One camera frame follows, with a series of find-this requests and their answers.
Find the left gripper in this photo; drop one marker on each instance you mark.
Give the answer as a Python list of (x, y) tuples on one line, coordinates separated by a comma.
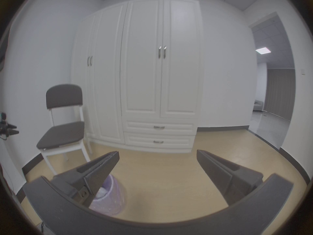
[(4, 129)]

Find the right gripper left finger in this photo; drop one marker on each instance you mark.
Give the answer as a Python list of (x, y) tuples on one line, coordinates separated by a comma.
[(97, 175)]

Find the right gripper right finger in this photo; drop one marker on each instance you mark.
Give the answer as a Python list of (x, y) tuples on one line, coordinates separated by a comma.
[(225, 177)]

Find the purple plastic bag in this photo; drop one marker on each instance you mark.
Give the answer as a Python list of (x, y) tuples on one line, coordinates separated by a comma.
[(111, 183)]

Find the crumpled white wrapper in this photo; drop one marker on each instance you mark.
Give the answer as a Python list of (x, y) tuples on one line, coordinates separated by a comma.
[(102, 194)]

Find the white chair dark grey seat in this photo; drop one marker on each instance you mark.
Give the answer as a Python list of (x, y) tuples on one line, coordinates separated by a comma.
[(64, 97)]

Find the grey curtain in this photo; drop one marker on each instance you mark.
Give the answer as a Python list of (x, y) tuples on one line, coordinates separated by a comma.
[(280, 94)]

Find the white wardrobe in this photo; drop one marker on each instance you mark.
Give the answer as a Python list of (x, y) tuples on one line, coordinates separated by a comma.
[(146, 70)]

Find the square ceiling light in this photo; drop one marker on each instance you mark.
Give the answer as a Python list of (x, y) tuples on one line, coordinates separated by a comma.
[(263, 50)]

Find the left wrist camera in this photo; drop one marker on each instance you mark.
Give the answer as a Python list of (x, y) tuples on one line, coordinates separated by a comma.
[(3, 117)]

